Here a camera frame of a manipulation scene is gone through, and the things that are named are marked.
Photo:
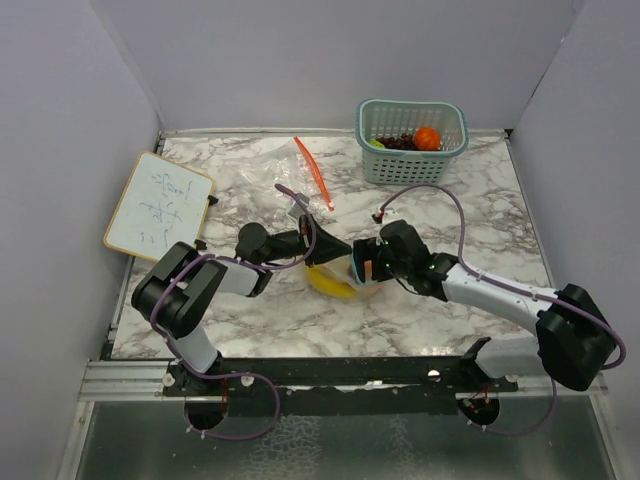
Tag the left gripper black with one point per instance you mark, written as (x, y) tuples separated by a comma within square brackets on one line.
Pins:
[(326, 246)]

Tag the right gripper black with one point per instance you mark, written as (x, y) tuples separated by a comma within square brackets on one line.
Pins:
[(367, 250)]

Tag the yellow fake banana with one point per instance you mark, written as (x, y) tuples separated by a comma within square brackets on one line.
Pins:
[(325, 283)]

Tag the clear bag blue zipper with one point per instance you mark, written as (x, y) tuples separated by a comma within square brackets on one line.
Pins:
[(341, 269)]

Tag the clear bag red zipper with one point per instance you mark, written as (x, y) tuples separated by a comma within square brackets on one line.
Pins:
[(291, 165)]

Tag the green fake ball fruit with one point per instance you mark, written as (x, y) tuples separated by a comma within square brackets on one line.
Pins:
[(376, 145)]

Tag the red fake grapes bunch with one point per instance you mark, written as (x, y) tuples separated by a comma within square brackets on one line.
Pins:
[(403, 142)]

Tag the orange fake pumpkin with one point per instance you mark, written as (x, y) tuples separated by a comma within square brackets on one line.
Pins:
[(427, 139)]

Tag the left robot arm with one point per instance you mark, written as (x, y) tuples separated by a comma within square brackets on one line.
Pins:
[(174, 296)]

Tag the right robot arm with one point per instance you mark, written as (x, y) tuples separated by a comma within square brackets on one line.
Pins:
[(569, 337)]

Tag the teal plastic basket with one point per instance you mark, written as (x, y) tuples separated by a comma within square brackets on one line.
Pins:
[(388, 118)]

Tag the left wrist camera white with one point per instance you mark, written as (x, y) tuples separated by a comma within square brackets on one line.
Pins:
[(298, 210)]

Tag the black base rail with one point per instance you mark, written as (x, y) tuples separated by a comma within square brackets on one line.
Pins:
[(338, 386)]

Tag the small whiteboard wooden frame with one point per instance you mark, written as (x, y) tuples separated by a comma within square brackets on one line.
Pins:
[(162, 203)]

